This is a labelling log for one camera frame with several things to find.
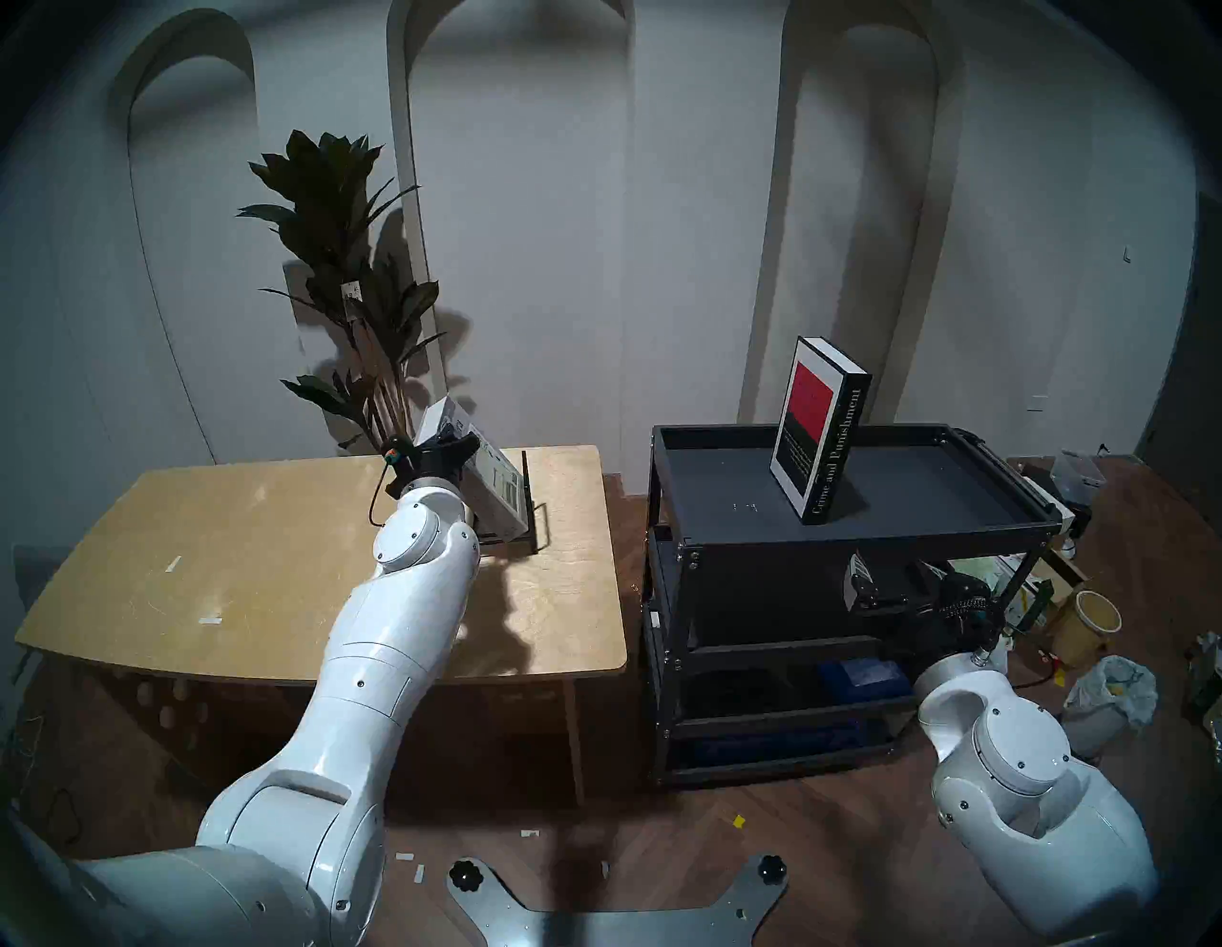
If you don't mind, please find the white rectangular box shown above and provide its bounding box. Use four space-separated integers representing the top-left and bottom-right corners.
1019 472 1078 537

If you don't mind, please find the small cluttered carton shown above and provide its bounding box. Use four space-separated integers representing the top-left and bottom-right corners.
1183 629 1222 737

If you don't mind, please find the black Crime and Punishment book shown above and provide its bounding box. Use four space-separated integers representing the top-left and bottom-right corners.
769 335 874 525

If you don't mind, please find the dark door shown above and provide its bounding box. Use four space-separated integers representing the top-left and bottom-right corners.
1134 191 1222 508

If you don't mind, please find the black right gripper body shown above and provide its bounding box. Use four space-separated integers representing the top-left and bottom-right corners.
857 590 1001 662

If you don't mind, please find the wooden panel with holes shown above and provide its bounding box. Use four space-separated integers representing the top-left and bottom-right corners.
95 668 287 757

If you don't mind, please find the black metal utility cart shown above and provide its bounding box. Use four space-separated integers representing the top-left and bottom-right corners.
643 422 1064 789

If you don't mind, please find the yellow plastic bucket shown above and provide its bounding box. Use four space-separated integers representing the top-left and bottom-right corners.
1047 588 1124 670

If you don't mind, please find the tall dark green potted plant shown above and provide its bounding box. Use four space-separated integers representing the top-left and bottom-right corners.
236 129 448 455

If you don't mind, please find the light wooden table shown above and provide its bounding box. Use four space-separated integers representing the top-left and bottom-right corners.
14 443 629 809

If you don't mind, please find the clear plastic storage box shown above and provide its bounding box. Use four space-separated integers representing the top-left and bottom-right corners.
1049 450 1107 508

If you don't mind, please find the dark blue crate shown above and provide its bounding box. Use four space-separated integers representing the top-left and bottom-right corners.
682 720 861 766

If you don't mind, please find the white bagged trash bin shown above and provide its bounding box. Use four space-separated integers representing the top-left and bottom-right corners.
1061 654 1160 761

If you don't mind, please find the black wire book stand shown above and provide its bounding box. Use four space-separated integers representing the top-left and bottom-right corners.
472 448 554 558

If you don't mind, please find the open cardboard box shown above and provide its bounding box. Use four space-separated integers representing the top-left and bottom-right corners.
1030 551 1090 613

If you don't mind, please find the blue plastic bin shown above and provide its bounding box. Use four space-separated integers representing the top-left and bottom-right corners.
820 653 933 708

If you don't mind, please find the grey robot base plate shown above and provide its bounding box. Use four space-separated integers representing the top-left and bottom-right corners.
446 852 792 947

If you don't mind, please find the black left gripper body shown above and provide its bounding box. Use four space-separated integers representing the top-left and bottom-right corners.
385 445 469 499

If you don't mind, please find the white ianra book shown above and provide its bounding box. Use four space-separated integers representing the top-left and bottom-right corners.
411 395 532 544

